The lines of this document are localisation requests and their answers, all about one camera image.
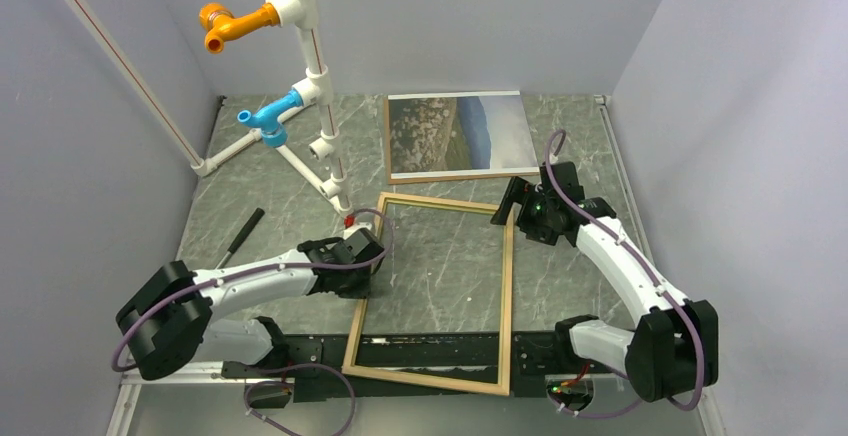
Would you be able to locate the orange plastic faucet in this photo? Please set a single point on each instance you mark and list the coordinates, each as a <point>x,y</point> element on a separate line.
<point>222,26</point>

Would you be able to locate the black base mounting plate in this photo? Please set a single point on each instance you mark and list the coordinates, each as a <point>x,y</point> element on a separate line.
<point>467,356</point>

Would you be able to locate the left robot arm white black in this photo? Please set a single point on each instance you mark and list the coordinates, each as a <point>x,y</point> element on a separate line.
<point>181,316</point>

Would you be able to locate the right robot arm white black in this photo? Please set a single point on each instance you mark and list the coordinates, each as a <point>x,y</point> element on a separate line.
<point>673,345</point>

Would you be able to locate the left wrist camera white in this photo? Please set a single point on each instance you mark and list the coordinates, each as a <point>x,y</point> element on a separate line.
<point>351,223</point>

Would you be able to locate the landscape photo print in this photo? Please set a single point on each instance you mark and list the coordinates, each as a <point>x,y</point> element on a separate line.
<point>460,133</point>

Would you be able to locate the aluminium rail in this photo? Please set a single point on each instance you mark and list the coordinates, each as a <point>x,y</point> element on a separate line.
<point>131,384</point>

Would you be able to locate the black handled hammer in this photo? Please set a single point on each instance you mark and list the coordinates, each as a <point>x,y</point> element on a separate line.
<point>241,237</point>

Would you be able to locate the blue plastic faucet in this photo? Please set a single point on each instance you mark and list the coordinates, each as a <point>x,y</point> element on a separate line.
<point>266,119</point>

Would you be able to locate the wooden picture frame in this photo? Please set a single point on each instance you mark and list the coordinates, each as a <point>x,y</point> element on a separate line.
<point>503,368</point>

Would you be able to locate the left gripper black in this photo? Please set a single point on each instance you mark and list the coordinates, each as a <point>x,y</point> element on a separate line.
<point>360,291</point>

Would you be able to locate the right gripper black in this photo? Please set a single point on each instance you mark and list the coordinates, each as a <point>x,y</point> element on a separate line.
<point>519,192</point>

